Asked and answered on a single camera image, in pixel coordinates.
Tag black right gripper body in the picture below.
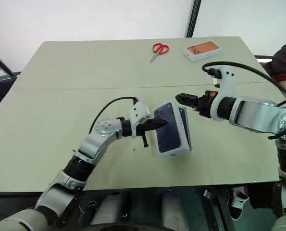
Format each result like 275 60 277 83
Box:
196 90 217 119

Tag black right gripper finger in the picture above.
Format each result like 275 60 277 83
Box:
181 102 198 111
175 92 199 103

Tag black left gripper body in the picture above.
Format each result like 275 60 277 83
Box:
135 119 158 137

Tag white box lid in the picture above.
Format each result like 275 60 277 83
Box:
153 97 190 160

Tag box with brown inside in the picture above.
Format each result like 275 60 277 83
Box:
177 106 194 155

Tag orange printed phone box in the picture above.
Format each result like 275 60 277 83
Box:
182 40 224 63

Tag grey rounded robot leg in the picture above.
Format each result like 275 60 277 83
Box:
160 191 189 231
90 192 127 226

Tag black upright pole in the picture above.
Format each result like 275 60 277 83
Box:
185 0 203 39

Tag person in dark red jacket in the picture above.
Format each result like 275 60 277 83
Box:
268 39 286 106

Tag metal table leg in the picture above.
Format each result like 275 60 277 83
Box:
203 189 235 231

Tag black and white sneaker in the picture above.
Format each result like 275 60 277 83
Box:
227 187 250 221

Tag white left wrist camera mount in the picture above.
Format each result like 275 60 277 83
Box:
128 101 151 139

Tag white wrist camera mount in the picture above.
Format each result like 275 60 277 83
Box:
128 101 151 139
211 66 238 121

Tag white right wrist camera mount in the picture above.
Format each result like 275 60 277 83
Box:
211 66 238 121

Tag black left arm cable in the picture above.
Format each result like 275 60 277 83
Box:
88 96 139 136

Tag red handled scissors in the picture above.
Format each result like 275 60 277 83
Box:
149 43 170 64

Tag dark metal frame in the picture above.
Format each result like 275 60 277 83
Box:
0 47 21 85

